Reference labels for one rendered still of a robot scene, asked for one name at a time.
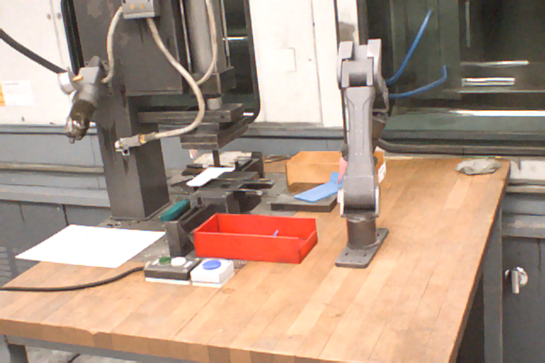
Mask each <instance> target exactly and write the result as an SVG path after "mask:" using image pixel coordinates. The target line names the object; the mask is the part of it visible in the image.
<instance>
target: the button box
mask: <svg viewBox="0 0 545 363"><path fill-rule="evenodd" d="M163 257H169V256H159V257H158V258H156V259H155V260H153V261H152V262H147V263H146V266H141V267H137V268H131V269H130V270H128V271H125V272H123V273H121V274H120V275H117V276H115V277H112V278H110V279H104V280H101V281H95V282H92V283H88V284H83V285H71V286H61V287H22V286H5V287H0V291H69V290H76V289H83V288H87V287H91V286H96V285H103V284H106V283H110V282H113V281H115V280H117V279H121V278H123V277H126V276H128V275H130V274H131V273H133V272H135V271H140V270H144V275H145V277H146V281H151V282H162V283H172V284H183V285H189V284H190V283H191V282H192V276H191V272H192V271H193V269H195V267H197V266H198V265H199V264H200V263H201V260H200V259H198V258H197V259H195V258H184V259H185V262H184V263H183V264H181V265H173V264H172V262H170V263H167V264H159V263H158V260H159V259H161V258H163Z"/></svg>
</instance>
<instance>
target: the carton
mask: <svg viewBox="0 0 545 363"><path fill-rule="evenodd" d="M341 155H342V153H339V151H299V152H298V153H296V154H295V155H294V157H293V158H291V159H290V160H289V161H288V162H287V163H284V166H285V175H286V176H287V184H288V186H289V185H291V184H292V183H293V182H325V183H326V182H329V181H330V176H331V171H337V173H340V160H341ZM373 156H374V157H376V158H377V165H376V179H377V184H378V183H379V182H380V181H381V180H382V179H383V178H384V177H385V175H386V163H385V162H384V152H374V153H373Z"/></svg>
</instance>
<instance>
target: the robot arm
mask: <svg viewBox="0 0 545 363"><path fill-rule="evenodd" d="M368 43H369V45H362V46H355V45H354V42H344V43H340V48H339V55H338V61H337V68H336V76H337V84H338V88H339V90H344V96H345V99H346V103H347V114H348V144H346V143H342V144H341V147H340V150H339V153H342V155H341V160H340V175H339V179H338V182H337V184H339V182H340V180H341V177H342V175H343V173H344V170H345V176H343V186H341V187H338V203H339V205H340V206H341V212H340V215H341V217H346V222H347V241H346V243H347V244H346V245H345V247H344V248H343V250H342V251H341V254H340V255H339V256H338V257H337V258H336V266H337V267H344V268H367V267H369V265H370V263H371V261H372V260H373V258H374V257H375V255H376V253H377V251H378V250H379V248H380V246H381V245H382V243H384V241H385V239H386V238H387V235H388V234H389V231H388V228H377V227H376V217H379V215H380V186H379V185H377V179H376V165H377V158H376V157H374V156H373V153H374V151H375V150H376V147H377V145H378V143H379V140H380V138H379V136H380V134H381V132H382V130H384V129H385V127H386V125H387V121H388V114H387V112H388V110H389V98H388V88H387V86H386V82H385V79H383V78H382V77H381V40H368ZM346 60H347V61H346ZM345 168H346V169H345Z"/></svg>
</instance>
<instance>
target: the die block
mask: <svg viewBox="0 0 545 363"><path fill-rule="evenodd" d="M243 190H253V191H261V190H260V189H247V185H246V186H245V187H243ZM258 199H259V200H251V199H235V198H234V197H233V196H232V197H231V198H230V199H229V200H228V201H214V200H202V202H210V203H211V204H212V211H213V215H214V214H215V213H221V214H240V211H241V210H253V209H255V208H256V207H257V206H258V205H259V204H260V202H261V197H258ZM197 203H198V202H197V200H191V207H192V208H193V207H194V206H196V205H197ZM213 215H211V216H210V217H209V218H207V219H205V220H204V222H207V220H209V219H210V218H211V217H212V216H213Z"/></svg>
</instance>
